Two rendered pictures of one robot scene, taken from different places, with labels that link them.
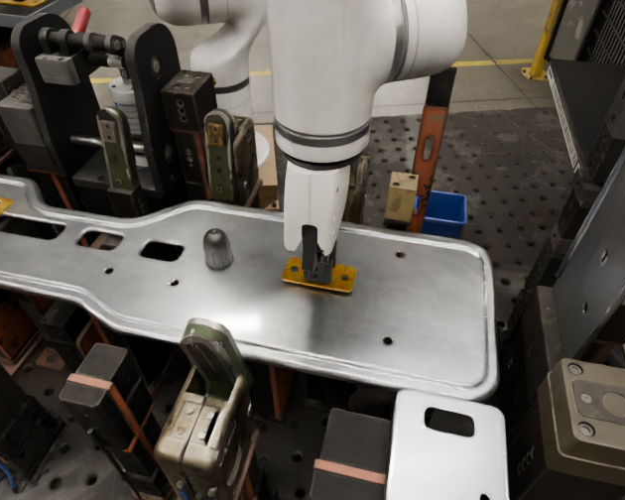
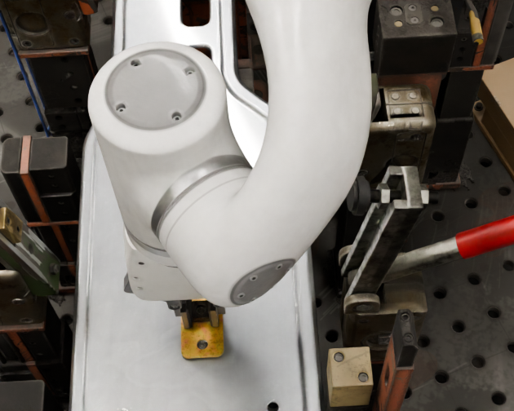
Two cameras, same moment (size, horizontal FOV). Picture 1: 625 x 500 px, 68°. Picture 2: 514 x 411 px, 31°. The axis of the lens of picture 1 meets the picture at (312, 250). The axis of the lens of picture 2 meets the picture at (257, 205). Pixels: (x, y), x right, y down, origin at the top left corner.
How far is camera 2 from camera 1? 62 cm
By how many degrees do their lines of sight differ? 46
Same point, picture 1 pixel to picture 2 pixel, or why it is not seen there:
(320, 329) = (122, 338)
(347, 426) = (26, 400)
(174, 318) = (103, 189)
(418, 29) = (167, 237)
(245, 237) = not seen: hidden behind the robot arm
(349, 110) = (130, 222)
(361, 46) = (125, 192)
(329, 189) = (128, 254)
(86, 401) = (5, 162)
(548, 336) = not seen: outside the picture
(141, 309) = not seen: hidden behind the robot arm
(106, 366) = (42, 159)
